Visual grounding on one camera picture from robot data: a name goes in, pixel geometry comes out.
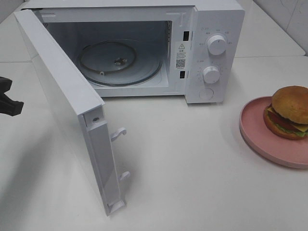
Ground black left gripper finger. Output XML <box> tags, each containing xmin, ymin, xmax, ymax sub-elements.
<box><xmin>0</xmin><ymin>93</ymin><xmax>24</xmax><ymax>116</ymax></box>

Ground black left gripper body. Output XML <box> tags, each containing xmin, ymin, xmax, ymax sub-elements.
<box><xmin>0</xmin><ymin>77</ymin><xmax>12</xmax><ymax>96</ymax></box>

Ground white microwave door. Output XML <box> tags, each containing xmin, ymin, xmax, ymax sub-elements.
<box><xmin>14</xmin><ymin>10</ymin><xmax>130</xmax><ymax>215</ymax></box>

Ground round white door button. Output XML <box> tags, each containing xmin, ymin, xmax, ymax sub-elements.
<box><xmin>199</xmin><ymin>89</ymin><xmax>214</xmax><ymax>101</ymax></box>

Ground white timer knob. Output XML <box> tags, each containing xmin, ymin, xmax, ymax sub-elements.
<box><xmin>202</xmin><ymin>65</ymin><xmax>220</xmax><ymax>84</ymax></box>

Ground burger with lettuce and cheese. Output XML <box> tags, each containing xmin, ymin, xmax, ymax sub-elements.
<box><xmin>263</xmin><ymin>86</ymin><xmax>308</xmax><ymax>140</ymax></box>

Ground pink round plate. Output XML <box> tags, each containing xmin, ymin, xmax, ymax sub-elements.
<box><xmin>239</xmin><ymin>96</ymin><xmax>308</xmax><ymax>169</ymax></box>

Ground white microwave oven body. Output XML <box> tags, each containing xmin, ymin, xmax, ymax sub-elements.
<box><xmin>19</xmin><ymin>0</ymin><xmax>245</xmax><ymax>103</ymax></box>

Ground upper white power knob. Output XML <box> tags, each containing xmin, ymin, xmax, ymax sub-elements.
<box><xmin>207</xmin><ymin>35</ymin><xmax>227</xmax><ymax>55</ymax></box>

